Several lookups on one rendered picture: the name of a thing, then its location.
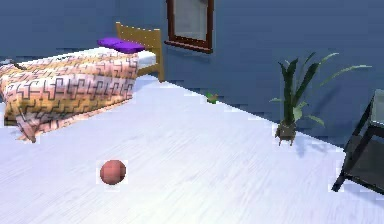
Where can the small green object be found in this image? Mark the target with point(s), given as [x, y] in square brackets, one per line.
[212, 97]

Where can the brown framed window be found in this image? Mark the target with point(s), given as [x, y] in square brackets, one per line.
[190, 23]

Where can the purple pillow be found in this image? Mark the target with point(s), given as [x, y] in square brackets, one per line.
[108, 41]
[129, 47]

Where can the reddish brown ball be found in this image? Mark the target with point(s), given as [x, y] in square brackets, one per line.
[113, 172]

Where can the green house plant in pot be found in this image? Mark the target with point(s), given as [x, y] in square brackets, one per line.
[293, 96]

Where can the wooden bed with patterned blanket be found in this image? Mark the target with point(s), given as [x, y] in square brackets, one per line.
[66, 85]

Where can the black side table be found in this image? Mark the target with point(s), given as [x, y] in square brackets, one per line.
[363, 153]

